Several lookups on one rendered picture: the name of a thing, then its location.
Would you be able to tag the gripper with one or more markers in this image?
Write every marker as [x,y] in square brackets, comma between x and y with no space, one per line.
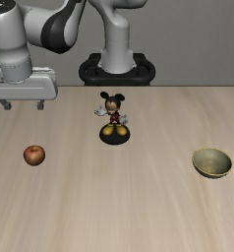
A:
[30,88]

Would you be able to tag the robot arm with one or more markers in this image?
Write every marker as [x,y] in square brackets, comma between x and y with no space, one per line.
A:
[117,42]

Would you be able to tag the red apple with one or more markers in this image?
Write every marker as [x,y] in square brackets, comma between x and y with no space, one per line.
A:
[34,155]

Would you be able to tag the olive green bowl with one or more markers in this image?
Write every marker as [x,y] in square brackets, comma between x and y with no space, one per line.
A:
[211,163]

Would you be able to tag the small toy figure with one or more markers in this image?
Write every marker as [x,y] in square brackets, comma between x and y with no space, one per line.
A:
[113,122]

